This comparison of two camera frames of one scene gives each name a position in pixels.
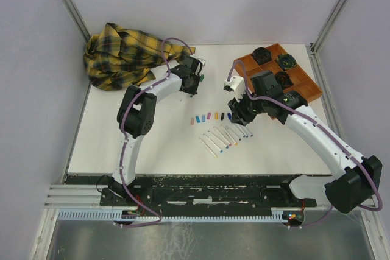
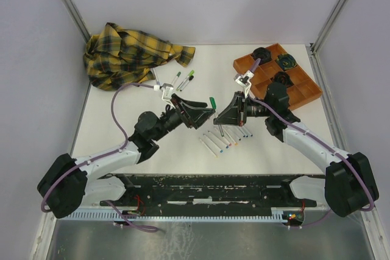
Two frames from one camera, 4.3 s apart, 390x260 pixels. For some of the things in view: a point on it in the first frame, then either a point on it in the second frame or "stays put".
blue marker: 217,140 stays put
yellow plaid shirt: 115,59 stays put
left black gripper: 193,91 to 198,109
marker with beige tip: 208,148 stays put
